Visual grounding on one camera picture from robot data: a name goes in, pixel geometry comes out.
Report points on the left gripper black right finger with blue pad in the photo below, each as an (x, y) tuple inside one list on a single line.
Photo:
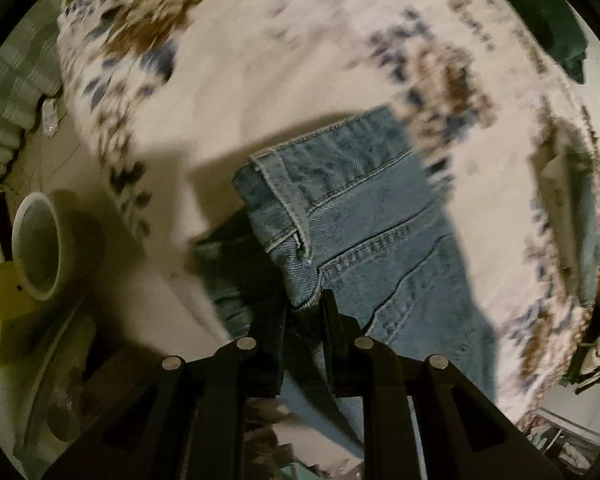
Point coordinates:
[(422, 419)]

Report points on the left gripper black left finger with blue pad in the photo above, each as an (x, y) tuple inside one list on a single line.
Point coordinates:
[(186, 420)]

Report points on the blue denim jeans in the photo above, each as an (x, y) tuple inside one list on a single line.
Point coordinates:
[(347, 209)]

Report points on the yellow box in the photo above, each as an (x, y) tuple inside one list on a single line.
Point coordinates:
[(19, 316)]

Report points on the white round bin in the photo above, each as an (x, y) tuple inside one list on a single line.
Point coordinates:
[(55, 243)]

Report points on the folded blue jeans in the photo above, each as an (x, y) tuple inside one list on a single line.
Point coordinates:
[(581, 175)]

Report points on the floral bed quilt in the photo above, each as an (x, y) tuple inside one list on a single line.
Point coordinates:
[(171, 96)]

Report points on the green plaid curtain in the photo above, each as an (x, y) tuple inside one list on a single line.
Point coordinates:
[(29, 72)]

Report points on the dark green plush blanket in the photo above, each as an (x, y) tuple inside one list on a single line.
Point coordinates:
[(557, 31)]

